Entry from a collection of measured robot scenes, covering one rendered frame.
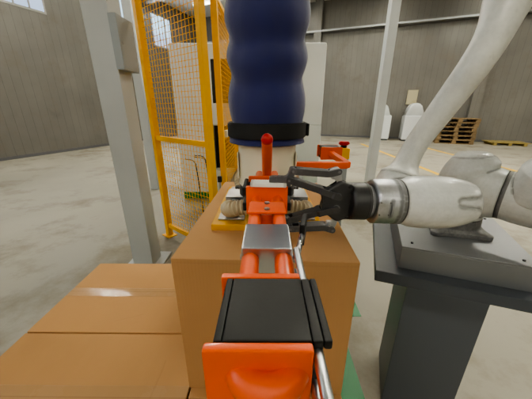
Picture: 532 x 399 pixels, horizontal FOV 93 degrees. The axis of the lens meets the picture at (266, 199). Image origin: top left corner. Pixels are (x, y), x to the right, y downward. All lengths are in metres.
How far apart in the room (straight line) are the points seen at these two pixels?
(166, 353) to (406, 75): 12.22
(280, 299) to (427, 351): 1.11
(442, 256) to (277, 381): 0.82
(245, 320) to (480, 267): 0.86
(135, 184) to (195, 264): 1.56
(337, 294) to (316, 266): 0.09
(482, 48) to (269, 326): 0.65
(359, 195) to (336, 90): 11.99
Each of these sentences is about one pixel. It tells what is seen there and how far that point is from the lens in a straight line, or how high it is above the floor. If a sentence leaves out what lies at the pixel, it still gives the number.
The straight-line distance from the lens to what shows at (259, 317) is 0.21.
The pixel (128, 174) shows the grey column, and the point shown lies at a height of 0.79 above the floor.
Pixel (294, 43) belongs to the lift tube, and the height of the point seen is 1.39.
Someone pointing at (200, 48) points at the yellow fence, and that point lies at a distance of 1.94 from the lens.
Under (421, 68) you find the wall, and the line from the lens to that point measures 12.57.
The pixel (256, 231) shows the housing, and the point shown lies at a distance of 0.34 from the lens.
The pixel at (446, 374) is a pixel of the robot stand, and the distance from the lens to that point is 1.39.
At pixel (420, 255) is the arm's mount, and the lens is 0.95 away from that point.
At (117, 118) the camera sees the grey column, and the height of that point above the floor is 1.18.
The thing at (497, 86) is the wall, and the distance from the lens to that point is 13.11.
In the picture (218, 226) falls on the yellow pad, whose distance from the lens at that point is 0.67.
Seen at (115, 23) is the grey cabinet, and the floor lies 1.71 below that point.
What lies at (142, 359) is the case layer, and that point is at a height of 0.54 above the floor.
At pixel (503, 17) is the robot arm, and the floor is 1.40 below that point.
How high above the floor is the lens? 1.25
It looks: 20 degrees down
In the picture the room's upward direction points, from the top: straight up
